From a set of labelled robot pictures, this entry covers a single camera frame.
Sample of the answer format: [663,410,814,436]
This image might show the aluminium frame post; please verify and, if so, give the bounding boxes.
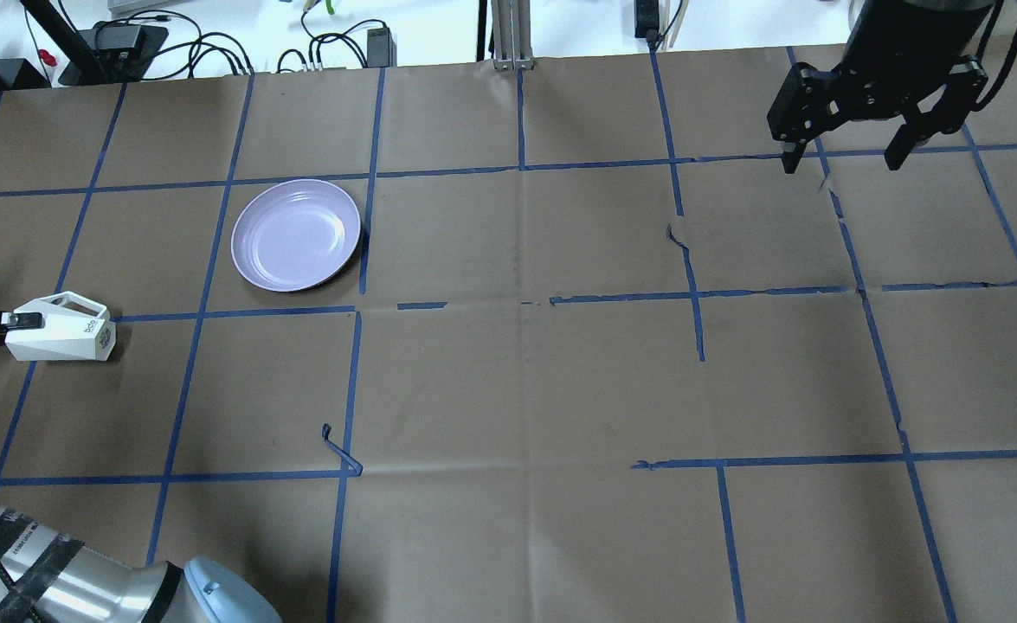
[489,0,535,72]

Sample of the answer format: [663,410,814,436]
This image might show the lavender round plate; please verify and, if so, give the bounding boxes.
[229,180,363,292]

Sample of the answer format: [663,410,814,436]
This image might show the white angular mug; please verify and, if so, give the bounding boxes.
[4,291,117,362]

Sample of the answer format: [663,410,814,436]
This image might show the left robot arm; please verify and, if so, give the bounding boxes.
[0,292,281,622]

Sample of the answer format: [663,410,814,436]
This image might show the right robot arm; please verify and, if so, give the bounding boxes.
[768,1,1017,174]

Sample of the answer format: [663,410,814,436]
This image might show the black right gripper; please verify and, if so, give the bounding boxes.
[766,1,990,175]

